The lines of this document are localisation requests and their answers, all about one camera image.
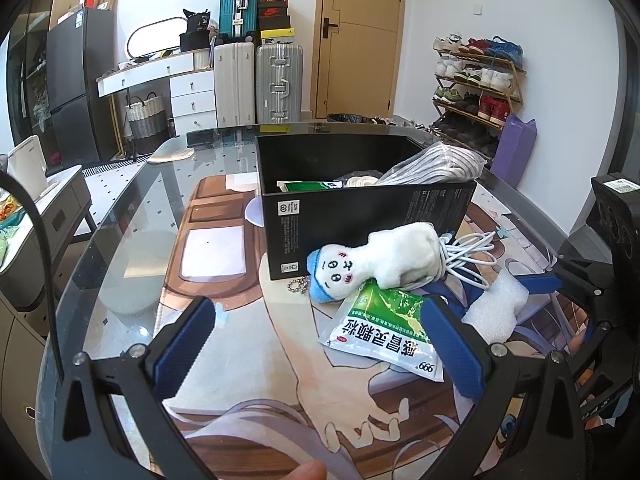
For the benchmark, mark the oval mirror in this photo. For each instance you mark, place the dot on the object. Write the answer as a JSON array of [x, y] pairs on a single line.
[[150, 35]]

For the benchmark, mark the white foam wrap piece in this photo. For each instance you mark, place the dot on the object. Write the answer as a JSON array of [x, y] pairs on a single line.
[[492, 310]]

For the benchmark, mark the white suitcase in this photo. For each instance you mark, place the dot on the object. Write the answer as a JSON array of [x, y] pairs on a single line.
[[234, 85]]

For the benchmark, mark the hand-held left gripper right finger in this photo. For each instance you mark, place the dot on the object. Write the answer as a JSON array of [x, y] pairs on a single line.
[[452, 350]]

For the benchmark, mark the person's left hand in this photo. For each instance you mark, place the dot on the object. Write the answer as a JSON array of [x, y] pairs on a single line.
[[305, 471]]

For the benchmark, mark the black and red shoebox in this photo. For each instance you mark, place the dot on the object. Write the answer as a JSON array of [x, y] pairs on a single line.
[[273, 11]]

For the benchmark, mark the wooden shoe rack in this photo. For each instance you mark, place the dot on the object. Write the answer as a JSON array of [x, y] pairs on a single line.
[[492, 64]]

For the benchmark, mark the wooden door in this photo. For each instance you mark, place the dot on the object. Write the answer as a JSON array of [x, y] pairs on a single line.
[[362, 60]]

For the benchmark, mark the black cardboard box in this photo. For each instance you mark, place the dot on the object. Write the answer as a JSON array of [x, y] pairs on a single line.
[[350, 225]]

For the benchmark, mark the purple paper bag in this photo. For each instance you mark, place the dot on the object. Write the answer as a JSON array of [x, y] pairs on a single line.
[[517, 155]]

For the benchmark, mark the scattered loose shoes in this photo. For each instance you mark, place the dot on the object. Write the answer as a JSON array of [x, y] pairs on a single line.
[[385, 120]]

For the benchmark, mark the green medicine sachet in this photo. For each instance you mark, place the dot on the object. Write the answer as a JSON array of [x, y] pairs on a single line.
[[380, 325]]

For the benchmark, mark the printed cartoon table mat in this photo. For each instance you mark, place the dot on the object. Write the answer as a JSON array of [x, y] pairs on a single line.
[[280, 370]]

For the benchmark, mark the printed bag of white laces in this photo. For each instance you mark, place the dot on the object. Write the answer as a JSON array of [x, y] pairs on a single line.
[[440, 165]]

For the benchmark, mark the dark glass cabinet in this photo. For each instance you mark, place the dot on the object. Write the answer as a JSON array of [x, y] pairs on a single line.
[[27, 60]]

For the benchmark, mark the round beige stool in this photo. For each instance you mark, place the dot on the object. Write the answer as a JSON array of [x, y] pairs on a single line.
[[172, 154]]

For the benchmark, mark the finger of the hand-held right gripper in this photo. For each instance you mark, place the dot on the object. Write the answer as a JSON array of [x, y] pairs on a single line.
[[602, 340], [545, 281]]

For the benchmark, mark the black plastic bag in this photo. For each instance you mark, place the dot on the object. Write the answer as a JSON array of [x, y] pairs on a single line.
[[347, 118]]

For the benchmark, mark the grey side table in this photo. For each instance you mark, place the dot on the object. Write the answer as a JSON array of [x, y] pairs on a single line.
[[60, 215]]

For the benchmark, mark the dark grey fridge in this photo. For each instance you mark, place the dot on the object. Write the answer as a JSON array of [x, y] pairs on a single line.
[[75, 60]]

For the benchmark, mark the white dressing desk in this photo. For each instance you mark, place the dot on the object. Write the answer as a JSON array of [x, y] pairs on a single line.
[[150, 72]]

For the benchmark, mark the woven laundry basket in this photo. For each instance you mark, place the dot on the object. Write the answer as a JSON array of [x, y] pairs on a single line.
[[145, 120]]

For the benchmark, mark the silver suitcase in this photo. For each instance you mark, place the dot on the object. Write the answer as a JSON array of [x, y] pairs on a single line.
[[277, 85]]

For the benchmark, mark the clear bag of cream laces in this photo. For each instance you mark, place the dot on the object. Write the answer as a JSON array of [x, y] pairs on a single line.
[[361, 180]]

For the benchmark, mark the teal suitcase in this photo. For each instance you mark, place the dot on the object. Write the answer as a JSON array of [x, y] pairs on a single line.
[[237, 5]]

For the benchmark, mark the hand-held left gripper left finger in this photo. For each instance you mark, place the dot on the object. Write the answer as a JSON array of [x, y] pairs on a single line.
[[185, 345]]

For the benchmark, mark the rows of assorted shoes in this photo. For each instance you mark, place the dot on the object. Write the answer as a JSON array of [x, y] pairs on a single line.
[[492, 80]]

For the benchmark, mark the white plush toy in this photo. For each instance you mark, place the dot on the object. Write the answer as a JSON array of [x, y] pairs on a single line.
[[390, 255]]

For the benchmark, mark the green and white packet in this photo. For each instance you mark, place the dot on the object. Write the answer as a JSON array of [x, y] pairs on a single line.
[[310, 186]]

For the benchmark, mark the pile of snack packets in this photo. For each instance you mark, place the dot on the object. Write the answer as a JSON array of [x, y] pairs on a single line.
[[7, 220]]

